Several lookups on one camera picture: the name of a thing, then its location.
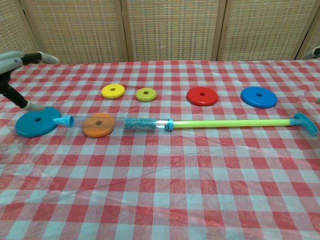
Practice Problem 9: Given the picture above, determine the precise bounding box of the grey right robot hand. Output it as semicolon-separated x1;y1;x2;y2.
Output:
303;46;320;60

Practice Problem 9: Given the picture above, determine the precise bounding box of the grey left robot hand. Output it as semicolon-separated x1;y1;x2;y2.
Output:
0;51;60;112

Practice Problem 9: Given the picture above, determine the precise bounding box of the green and blue water pump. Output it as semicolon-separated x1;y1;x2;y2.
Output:
52;112;319;137

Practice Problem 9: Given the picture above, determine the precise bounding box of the red white checkered tablecloth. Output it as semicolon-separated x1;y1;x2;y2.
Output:
0;59;320;240

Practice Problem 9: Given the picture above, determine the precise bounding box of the woven folding screen panel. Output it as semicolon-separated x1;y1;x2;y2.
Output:
21;0;130;65
0;0;47;66
217;0;319;62
296;0;320;61
121;0;227;62

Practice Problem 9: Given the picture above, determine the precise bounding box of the large teal plastic disc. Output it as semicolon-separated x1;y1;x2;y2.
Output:
14;106;62;139

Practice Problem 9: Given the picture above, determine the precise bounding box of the blue plastic disc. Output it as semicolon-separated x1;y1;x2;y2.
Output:
240;86;278;109

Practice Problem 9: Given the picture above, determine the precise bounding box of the yellow plastic disc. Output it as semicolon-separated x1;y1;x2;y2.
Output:
101;83;126;100

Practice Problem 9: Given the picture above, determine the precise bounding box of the orange plastic disc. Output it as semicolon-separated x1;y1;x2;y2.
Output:
82;112;117;138

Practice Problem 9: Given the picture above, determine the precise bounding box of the red plastic disc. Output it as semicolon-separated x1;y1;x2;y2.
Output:
186;86;219;107

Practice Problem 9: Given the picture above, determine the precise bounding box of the small olive green disc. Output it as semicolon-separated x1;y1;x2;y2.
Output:
135;87;158;103

